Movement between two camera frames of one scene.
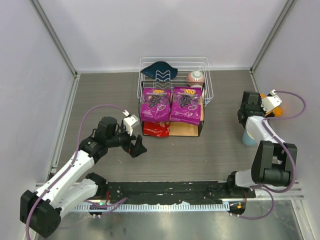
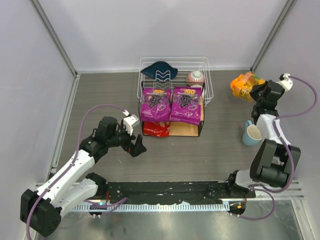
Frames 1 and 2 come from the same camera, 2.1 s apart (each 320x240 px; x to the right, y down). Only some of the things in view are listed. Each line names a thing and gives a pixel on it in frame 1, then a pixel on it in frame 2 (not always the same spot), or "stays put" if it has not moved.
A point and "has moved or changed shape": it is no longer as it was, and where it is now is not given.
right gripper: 249,107 → 260,90
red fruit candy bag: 156,129 stays put
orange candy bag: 277,111 has moved or changed shape
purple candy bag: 186,105 stays put
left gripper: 130,144 stays put
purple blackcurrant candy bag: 156,104 stays put
